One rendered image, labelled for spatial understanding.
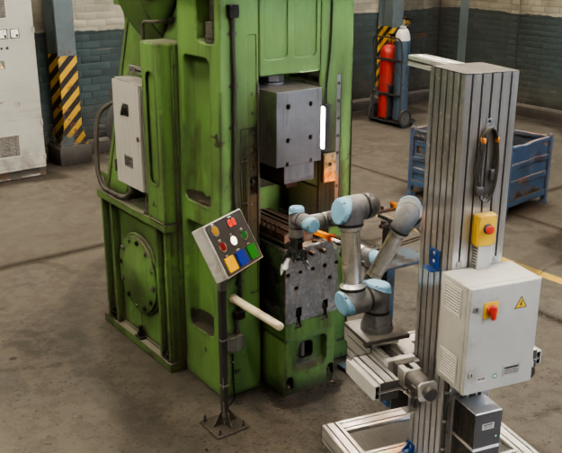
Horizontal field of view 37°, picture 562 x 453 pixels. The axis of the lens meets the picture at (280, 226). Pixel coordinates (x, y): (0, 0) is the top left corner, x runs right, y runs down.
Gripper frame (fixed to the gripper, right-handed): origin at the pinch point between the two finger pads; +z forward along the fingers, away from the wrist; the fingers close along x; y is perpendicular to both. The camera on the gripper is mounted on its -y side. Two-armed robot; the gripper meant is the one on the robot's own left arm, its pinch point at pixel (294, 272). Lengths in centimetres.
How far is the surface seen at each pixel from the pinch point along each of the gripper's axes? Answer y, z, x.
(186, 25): -79, -114, -28
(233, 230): -19.5, -19.3, -25.1
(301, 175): -44, -36, 23
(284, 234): -42.9, -4.5, 12.5
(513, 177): -261, 55, 336
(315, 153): -46, -48, 32
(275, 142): -41, -57, 6
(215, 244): -7.8, -18.0, -38.4
